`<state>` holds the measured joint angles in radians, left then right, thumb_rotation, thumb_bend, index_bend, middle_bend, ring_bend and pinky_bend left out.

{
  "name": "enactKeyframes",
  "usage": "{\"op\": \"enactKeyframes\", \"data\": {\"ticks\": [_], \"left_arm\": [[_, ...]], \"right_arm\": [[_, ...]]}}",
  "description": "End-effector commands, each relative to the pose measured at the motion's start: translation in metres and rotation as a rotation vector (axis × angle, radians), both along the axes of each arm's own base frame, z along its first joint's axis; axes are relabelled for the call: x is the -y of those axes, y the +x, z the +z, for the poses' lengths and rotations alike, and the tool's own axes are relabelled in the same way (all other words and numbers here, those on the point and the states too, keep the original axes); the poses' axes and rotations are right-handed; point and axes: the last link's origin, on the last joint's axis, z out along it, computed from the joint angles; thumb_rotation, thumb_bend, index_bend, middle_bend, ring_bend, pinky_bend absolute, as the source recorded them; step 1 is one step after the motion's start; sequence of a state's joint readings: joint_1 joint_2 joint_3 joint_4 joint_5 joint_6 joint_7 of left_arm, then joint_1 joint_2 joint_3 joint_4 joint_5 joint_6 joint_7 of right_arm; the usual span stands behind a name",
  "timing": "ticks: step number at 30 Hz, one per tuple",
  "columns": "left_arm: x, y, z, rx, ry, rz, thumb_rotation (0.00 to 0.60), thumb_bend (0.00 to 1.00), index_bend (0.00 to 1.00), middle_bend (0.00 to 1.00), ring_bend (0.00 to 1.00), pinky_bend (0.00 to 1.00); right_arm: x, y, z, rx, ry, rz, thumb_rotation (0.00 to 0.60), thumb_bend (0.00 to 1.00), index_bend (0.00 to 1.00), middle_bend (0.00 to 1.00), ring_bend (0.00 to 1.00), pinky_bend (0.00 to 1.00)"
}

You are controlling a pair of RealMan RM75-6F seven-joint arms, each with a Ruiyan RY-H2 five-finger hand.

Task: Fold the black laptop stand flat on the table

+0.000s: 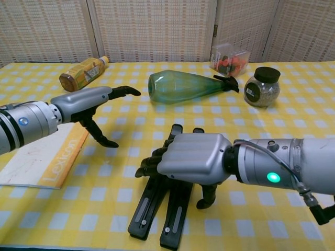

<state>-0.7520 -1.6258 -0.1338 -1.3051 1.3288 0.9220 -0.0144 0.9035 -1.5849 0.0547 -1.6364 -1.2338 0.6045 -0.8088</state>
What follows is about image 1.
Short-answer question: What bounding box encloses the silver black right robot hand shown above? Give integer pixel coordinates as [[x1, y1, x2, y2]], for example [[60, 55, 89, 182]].
[[135, 133, 233, 210]]

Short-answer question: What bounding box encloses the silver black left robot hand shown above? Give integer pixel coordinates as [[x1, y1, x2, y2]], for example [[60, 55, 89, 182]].
[[49, 85, 142, 149]]

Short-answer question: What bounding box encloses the black folding stand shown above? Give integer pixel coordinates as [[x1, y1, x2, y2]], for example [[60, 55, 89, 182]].
[[127, 123, 205, 249]]

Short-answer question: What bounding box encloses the amber tea bottle yellow label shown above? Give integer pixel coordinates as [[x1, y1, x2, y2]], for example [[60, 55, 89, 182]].
[[59, 55, 109, 93]]

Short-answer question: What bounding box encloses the green plastic spray bottle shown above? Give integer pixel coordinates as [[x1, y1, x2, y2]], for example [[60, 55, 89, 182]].
[[148, 71, 240, 105]]

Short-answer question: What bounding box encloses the white yellow Lexicon notebook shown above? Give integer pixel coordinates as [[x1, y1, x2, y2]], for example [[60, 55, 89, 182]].
[[0, 122, 90, 189]]

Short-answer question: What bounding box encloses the yellow white checkered tablecloth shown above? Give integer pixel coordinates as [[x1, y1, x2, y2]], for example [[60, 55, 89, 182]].
[[0, 61, 335, 251]]

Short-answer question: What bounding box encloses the glass jar with black lid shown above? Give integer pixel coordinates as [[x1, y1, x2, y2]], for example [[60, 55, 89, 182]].
[[243, 66, 281, 108]]

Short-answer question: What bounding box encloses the clear box with red clips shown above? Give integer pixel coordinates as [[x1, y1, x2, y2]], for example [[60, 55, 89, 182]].
[[209, 43, 250, 78]]

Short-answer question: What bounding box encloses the woven folding room screen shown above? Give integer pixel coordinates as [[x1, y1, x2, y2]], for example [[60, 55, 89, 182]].
[[0, 0, 335, 69]]

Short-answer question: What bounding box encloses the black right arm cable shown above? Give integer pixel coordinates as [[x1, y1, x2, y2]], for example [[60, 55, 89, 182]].
[[300, 188, 335, 225]]

